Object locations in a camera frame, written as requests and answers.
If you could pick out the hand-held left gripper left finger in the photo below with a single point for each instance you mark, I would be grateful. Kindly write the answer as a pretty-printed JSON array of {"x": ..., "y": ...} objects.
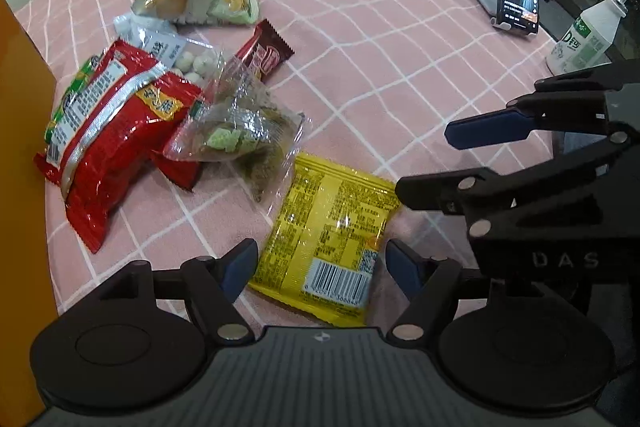
[{"x": 239, "y": 264}]

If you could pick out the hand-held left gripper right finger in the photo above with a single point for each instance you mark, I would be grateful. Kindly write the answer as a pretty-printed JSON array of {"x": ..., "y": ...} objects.
[{"x": 402, "y": 267}]

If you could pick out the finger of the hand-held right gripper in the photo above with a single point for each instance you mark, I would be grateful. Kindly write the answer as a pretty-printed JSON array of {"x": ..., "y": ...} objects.
[
  {"x": 490, "y": 127},
  {"x": 435, "y": 192}
]

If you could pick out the yellow snack packet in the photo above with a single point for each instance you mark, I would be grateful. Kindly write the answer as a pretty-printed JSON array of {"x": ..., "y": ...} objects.
[{"x": 325, "y": 227}]

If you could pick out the small red snack packet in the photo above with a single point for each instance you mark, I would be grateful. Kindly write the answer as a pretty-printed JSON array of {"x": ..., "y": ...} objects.
[{"x": 177, "y": 172}]

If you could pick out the clear bag of green snacks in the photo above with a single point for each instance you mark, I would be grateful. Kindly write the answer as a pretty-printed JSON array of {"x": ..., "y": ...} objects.
[{"x": 235, "y": 132}]

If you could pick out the large red snack packet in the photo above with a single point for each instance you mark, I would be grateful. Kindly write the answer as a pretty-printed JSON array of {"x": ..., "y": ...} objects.
[{"x": 115, "y": 147}]

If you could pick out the green snack packet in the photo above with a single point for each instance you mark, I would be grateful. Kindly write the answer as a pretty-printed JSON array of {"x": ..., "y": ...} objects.
[{"x": 70, "y": 97}]

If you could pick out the orange cardboard box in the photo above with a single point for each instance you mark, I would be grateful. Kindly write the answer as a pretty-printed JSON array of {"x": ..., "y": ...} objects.
[{"x": 20, "y": 157}]

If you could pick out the pink checkered tablecloth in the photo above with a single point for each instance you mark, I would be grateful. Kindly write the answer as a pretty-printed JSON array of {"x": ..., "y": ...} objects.
[{"x": 400, "y": 32}]

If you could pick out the white plastic bottle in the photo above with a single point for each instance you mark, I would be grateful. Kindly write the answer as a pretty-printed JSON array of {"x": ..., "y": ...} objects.
[{"x": 585, "y": 37}]

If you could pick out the white bag of round candies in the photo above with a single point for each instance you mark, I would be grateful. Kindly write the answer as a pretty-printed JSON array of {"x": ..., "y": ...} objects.
[{"x": 190, "y": 59}]

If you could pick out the brown chocolate bar wrapper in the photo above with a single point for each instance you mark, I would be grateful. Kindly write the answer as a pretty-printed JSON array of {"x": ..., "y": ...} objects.
[{"x": 265, "y": 52}]

